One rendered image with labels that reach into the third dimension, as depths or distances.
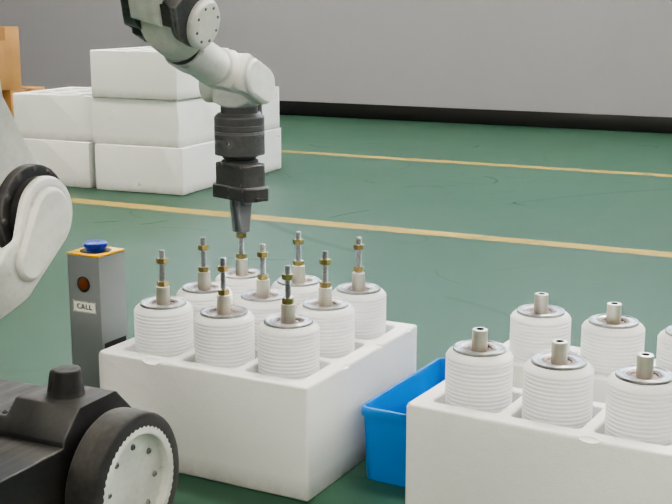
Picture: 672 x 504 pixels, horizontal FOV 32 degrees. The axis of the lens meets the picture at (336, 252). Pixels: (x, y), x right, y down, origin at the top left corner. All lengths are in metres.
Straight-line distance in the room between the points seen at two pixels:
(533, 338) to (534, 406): 0.25
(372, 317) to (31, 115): 3.11
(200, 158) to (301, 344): 2.89
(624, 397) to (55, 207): 0.82
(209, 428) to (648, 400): 0.68
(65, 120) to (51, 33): 3.82
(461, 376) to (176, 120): 2.97
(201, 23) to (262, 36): 5.84
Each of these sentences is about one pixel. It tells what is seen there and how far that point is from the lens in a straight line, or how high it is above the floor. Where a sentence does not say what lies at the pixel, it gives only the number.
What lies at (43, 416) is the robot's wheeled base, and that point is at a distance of 1.62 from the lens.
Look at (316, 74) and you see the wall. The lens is 7.49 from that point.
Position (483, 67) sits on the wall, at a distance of 7.06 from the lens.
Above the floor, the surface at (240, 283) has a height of 0.25.
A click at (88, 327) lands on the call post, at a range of 2.07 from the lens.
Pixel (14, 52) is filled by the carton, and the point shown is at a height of 0.48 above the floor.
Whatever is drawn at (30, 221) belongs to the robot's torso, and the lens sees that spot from 1.68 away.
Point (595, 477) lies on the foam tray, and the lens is 1.60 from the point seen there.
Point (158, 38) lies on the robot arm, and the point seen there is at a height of 0.68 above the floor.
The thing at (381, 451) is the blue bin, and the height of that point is 0.05.
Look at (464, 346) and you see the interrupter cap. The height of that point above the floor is 0.25.
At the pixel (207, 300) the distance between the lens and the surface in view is 1.99.
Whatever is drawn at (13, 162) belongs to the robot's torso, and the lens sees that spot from 1.71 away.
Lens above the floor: 0.74
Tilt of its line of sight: 12 degrees down
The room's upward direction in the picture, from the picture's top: straight up
